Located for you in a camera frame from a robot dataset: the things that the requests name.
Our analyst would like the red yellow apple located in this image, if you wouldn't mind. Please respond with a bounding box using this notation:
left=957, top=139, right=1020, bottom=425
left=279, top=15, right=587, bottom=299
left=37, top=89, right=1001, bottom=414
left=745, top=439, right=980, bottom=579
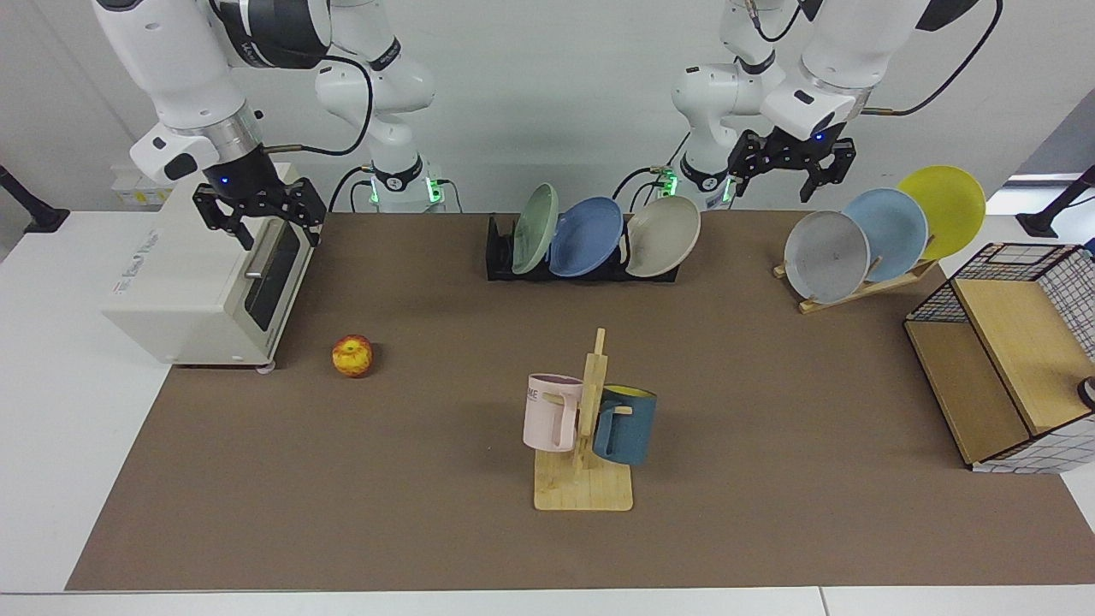
left=332, top=335, right=375, bottom=378

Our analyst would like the grey plate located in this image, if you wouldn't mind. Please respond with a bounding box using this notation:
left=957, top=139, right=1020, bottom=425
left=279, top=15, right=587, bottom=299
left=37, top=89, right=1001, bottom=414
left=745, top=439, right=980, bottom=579
left=784, top=210, right=871, bottom=305

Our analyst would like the light blue plate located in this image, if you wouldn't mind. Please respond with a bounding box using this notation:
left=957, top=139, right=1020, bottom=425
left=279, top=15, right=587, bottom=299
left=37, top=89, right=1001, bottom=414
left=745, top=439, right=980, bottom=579
left=843, top=188, right=929, bottom=283

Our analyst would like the beige plate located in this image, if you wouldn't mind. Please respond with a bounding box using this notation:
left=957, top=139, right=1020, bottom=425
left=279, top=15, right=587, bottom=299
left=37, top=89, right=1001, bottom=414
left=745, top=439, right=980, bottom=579
left=624, top=196, right=701, bottom=279

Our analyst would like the wooden plate rack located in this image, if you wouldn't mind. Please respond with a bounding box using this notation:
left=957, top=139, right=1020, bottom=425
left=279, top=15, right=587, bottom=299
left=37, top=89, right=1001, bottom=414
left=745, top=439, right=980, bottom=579
left=773, top=257, right=938, bottom=315

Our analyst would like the yellow plate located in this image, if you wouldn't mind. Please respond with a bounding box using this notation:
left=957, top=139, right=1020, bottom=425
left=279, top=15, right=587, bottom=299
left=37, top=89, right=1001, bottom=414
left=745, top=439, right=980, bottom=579
left=897, top=165, right=987, bottom=261

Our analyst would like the black dish rack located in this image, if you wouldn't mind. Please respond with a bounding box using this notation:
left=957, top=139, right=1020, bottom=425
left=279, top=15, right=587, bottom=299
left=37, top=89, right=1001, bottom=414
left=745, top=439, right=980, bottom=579
left=486, top=214, right=681, bottom=283

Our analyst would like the green plate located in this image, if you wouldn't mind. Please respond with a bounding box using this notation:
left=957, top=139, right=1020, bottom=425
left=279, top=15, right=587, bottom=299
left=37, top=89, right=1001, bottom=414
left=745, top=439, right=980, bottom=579
left=512, top=183, right=559, bottom=275

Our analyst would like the pale toaster oven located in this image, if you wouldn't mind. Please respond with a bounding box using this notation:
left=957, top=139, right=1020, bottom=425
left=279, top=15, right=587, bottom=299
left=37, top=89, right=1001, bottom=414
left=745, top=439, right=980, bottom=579
left=101, top=163, right=313, bottom=370

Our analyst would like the black stand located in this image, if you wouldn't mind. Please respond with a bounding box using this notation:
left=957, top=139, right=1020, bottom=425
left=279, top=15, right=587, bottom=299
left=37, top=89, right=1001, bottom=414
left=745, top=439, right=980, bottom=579
left=1015, top=164, right=1095, bottom=239
left=0, top=164, right=71, bottom=234

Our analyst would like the brown table cloth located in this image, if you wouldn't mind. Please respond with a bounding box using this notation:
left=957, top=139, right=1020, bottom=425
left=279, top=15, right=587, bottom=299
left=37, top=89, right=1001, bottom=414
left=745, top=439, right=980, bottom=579
left=65, top=211, right=1095, bottom=591

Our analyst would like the dark teal mug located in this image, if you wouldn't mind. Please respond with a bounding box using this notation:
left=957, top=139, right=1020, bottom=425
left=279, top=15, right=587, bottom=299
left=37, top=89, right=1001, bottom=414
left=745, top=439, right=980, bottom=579
left=592, top=386, right=658, bottom=466

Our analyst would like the pink mug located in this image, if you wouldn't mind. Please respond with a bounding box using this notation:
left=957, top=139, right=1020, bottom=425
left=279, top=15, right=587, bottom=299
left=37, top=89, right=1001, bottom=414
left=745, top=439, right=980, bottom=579
left=523, top=374, right=584, bottom=453

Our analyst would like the wooden mug stand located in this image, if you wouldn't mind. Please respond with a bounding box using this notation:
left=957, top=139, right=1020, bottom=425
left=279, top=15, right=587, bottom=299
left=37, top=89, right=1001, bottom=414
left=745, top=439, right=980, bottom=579
left=534, top=328, right=634, bottom=512

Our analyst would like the white wall socket box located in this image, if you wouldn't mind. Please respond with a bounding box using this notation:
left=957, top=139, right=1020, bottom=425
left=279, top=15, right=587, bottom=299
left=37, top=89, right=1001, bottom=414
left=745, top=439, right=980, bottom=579
left=111, top=165, right=185, bottom=208

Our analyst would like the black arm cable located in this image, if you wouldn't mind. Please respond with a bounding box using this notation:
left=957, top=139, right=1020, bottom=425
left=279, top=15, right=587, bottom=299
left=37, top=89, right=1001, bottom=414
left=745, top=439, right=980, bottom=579
left=860, top=0, right=1003, bottom=116
left=261, top=53, right=376, bottom=157

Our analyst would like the wire basket with wooden floor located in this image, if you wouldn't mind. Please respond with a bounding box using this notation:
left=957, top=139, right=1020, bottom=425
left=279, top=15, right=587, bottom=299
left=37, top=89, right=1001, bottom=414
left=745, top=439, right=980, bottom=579
left=904, top=243, right=1095, bottom=474

